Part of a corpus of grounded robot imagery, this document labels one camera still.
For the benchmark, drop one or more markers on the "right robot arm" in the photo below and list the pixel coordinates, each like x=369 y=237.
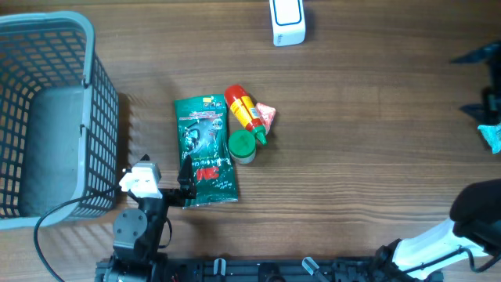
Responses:
x=472 y=230

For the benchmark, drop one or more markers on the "red chili sauce bottle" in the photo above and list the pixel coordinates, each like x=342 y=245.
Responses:
x=243 y=108

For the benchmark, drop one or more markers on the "grey plastic shopping basket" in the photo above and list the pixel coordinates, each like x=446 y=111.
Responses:
x=59 y=122

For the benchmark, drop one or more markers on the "green lid seasoning jar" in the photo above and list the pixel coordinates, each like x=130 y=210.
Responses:
x=242 y=146

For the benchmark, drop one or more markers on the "green 3M gloves package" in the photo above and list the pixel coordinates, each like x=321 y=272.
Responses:
x=203 y=135

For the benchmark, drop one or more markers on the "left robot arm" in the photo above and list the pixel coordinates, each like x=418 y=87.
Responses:
x=137 y=231

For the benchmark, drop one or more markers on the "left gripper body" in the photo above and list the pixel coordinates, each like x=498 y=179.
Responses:
x=172 y=197

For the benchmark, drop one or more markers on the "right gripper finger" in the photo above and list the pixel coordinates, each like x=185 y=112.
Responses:
x=489 y=54
x=475 y=111

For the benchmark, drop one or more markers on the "mint wet wipes pack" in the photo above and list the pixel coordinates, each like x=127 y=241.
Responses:
x=491 y=134

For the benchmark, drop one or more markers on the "red white small packet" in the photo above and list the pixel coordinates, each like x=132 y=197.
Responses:
x=266 y=114

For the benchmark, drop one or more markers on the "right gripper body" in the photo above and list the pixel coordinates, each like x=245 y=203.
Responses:
x=493 y=92

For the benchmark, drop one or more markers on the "white barcode scanner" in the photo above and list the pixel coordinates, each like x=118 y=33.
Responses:
x=288 y=22

